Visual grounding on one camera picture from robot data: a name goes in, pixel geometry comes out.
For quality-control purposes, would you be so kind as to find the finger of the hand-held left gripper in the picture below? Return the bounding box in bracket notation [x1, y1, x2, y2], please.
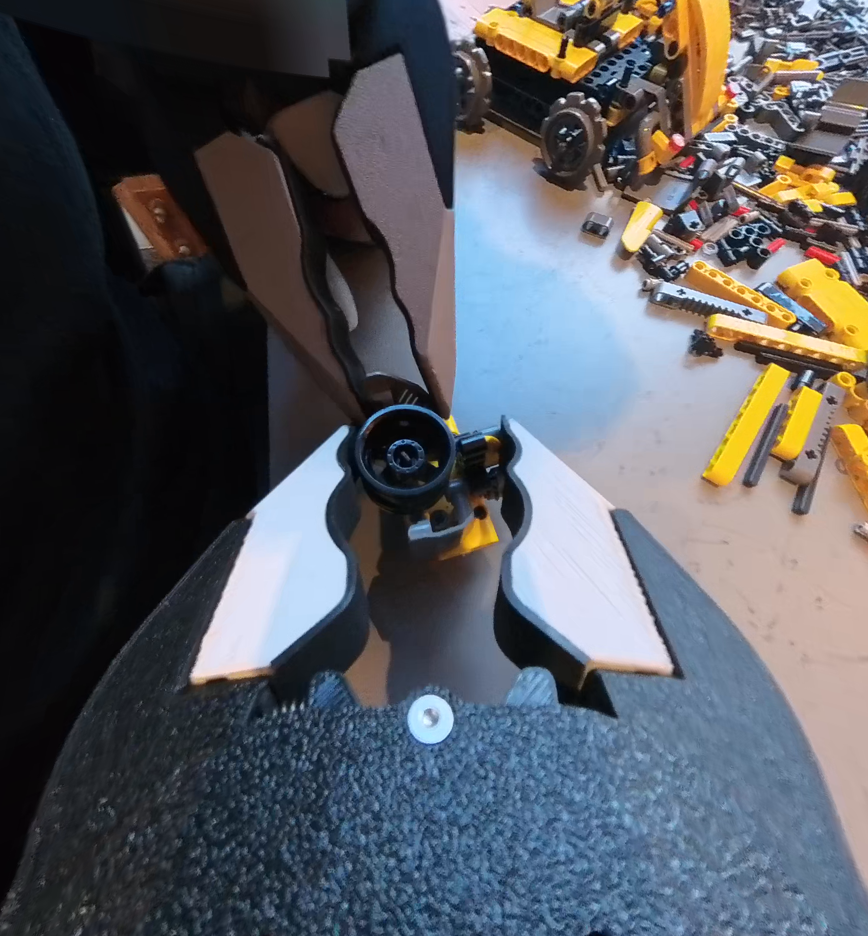
[194, 132, 370, 423]
[333, 51, 458, 418]

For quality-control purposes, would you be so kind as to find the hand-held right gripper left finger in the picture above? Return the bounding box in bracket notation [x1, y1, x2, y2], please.
[189, 424, 371, 693]

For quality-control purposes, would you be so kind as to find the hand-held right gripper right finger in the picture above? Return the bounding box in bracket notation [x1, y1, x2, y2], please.
[494, 417, 676, 693]

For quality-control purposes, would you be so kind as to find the small yellow brick wheel assembly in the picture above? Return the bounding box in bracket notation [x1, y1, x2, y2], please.
[352, 373, 508, 563]

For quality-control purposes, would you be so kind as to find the yellow black brick vehicle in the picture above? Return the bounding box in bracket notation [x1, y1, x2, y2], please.
[452, 0, 734, 193]

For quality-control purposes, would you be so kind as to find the yellow curved panel brick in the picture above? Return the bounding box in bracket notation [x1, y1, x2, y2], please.
[618, 201, 665, 254]

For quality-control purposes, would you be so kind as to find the person's black top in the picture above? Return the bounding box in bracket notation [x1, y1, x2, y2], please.
[0, 0, 270, 936]

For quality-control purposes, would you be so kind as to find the pile of loose building bricks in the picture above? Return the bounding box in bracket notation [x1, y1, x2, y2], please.
[580, 0, 868, 571]

